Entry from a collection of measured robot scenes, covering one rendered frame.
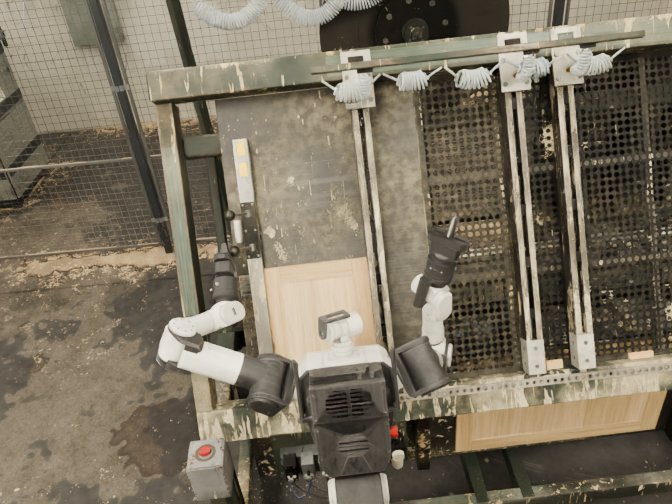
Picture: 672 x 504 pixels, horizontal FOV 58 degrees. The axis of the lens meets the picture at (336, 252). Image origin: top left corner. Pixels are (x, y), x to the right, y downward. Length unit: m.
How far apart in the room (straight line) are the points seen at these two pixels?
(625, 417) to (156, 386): 2.48
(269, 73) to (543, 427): 1.88
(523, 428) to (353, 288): 1.10
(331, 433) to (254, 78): 1.18
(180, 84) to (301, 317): 0.91
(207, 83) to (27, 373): 2.60
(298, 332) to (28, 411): 2.16
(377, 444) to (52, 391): 2.68
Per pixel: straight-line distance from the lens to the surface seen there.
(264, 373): 1.75
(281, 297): 2.21
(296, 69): 2.14
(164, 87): 2.20
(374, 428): 1.66
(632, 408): 3.02
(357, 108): 2.11
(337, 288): 2.20
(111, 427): 3.68
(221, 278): 1.99
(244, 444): 3.12
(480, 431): 2.84
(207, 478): 2.17
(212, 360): 1.72
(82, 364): 4.14
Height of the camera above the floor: 2.59
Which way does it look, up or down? 35 degrees down
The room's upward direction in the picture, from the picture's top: 6 degrees counter-clockwise
